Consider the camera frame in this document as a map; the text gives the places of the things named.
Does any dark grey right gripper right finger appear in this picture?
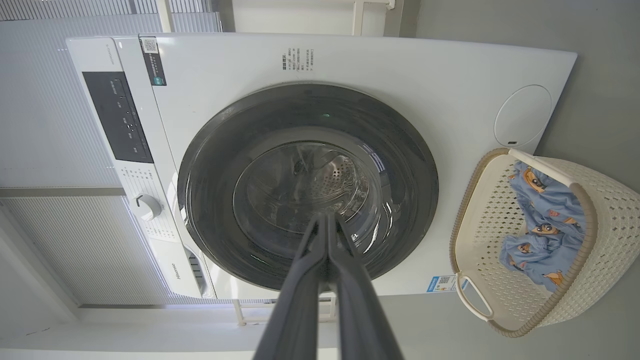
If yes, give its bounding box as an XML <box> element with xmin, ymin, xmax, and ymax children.
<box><xmin>327</xmin><ymin>213</ymin><xmax>405</xmax><ymax>360</ymax></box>

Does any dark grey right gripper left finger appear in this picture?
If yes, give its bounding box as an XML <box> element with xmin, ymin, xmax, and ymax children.
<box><xmin>253</xmin><ymin>213</ymin><xmax>330</xmax><ymax>360</ymax></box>

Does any round dark glass washer door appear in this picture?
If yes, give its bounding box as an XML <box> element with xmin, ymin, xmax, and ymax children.
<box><xmin>177</xmin><ymin>82</ymin><xmax>440</xmax><ymax>292</ymax></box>

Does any blue patterned garment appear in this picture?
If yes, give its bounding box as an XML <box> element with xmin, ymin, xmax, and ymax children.
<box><xmin>500</xmin><ymin>232</ymin><xmax>583</xmax><ymax>293</ymax></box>
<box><xmin>509</xmin><ymin>161</ymin><xmax>587</xmax><ymax>236</ymax></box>

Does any stainless steel washing machine drum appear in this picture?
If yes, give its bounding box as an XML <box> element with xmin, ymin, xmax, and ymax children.
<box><xmin>292</xmin><ymin>150</ymin><xmax>372</xmax><ymax>221</ymax></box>

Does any white control knob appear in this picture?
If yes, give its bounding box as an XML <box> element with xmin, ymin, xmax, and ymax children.
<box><xmin>131</xmin><ymin>194</ymin><xmax>163</xmax><ymax>222</ymax></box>

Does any white front-load washing machine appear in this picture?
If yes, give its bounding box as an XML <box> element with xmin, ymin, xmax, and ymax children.
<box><xmin>66</xmin><ymin>32</ymin><xmax>578</xmax><ymax>301</ymax></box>

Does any black washing machine control panel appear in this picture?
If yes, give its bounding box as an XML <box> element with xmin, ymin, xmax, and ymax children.
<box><xmin>82</xmin><ymin>71</ymin><xmax>154</xmax><ymax>165</ymax></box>

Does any blue energy label sticker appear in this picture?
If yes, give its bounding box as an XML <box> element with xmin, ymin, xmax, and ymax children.
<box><xmin>426</xmin><ymin>274</ymin><xmax>470</xmax><ymax>294</ymax></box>

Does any white detergent drawer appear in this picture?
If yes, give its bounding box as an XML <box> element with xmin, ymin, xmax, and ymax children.
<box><xmin>150</xmin><ymin>237</ymin><xmax>216</xmax><ymax>299</ymax></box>

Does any cream perforated laundry basket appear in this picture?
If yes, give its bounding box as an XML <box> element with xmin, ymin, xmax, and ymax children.
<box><xmin>449</xmin><ymin>148</ymin><xmax>640</xmax><ymax>338</ymax></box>

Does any round white filter cover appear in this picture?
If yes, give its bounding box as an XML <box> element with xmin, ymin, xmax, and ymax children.
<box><xmin>494</xmin><ymin>84</ymin><xmax>553</xmax><ymax>149</ymax></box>

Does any black QR code sticker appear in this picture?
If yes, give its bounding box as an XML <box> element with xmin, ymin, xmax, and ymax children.
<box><xmin>139</xmin><ymin>36</ymin><xmax>167</xmax><ymax>87</ymax></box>

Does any white wall pipe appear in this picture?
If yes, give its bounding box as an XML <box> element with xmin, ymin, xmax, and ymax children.
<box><xmin>351</xmin><ymin>0</ymin><xmax>396</xmax><ymax>37</ymax></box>

